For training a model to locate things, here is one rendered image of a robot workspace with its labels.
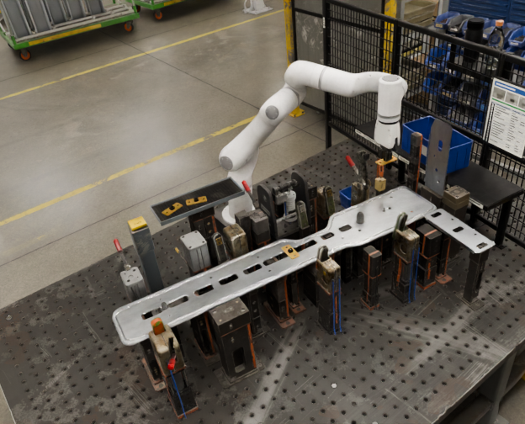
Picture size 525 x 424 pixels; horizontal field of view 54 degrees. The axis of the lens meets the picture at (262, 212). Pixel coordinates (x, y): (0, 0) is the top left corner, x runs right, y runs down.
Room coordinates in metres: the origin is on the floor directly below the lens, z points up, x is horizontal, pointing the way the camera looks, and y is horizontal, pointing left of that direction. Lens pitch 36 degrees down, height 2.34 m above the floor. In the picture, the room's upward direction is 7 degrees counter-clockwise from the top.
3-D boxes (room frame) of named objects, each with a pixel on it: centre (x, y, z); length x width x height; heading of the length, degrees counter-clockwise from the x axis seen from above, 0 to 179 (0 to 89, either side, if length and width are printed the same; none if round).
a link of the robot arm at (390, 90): (1.74, -0.51, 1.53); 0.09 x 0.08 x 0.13; 146
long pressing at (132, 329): (1.53, -0.08, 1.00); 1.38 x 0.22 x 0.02; 115
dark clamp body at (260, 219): (1.71, 0.02, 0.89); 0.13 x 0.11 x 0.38; 25
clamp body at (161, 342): (1.13, 0.36, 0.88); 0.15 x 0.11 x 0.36; 25
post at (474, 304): (1.47, -0.81, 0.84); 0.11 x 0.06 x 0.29; 25
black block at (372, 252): (1.51, -0.41, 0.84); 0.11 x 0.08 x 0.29; 25
